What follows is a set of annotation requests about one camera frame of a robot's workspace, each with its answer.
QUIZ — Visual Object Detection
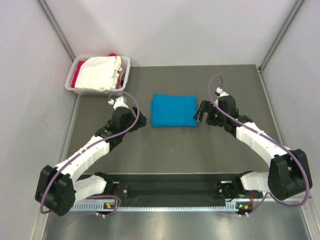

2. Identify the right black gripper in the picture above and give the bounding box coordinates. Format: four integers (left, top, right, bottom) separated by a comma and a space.
193, 100, 227, 128

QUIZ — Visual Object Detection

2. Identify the blue t shirt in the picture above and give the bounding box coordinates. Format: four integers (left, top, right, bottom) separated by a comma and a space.
150, 94, 197, 128

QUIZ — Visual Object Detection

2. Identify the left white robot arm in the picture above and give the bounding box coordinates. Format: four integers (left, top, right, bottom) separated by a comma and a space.
35, 106, 147, 217

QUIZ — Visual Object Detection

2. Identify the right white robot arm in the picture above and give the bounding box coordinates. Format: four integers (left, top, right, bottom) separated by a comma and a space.
193, 95, 312, 201

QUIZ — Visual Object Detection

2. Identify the white t shirt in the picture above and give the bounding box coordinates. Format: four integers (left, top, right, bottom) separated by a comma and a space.
74, 55, 123, 91

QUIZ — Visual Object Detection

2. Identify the red t shirt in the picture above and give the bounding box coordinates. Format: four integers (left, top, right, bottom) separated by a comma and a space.
71, 52, 126, 89

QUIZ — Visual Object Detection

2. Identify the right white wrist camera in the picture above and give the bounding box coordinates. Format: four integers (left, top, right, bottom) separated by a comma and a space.
215, 87, 229, 98

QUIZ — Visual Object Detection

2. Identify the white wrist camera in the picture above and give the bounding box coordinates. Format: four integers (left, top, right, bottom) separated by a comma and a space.
108, 96, 129, 110
215, 87, 229, 98

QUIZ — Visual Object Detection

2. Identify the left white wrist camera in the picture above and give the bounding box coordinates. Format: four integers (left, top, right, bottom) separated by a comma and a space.
108, 96, 129, 110

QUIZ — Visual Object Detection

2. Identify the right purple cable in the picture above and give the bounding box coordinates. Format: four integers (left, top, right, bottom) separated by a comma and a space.
207, 74, 312, 218

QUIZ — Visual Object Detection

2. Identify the grey slotted cable duct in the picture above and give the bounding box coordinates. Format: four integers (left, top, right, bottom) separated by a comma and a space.
70, 201, 253, 212

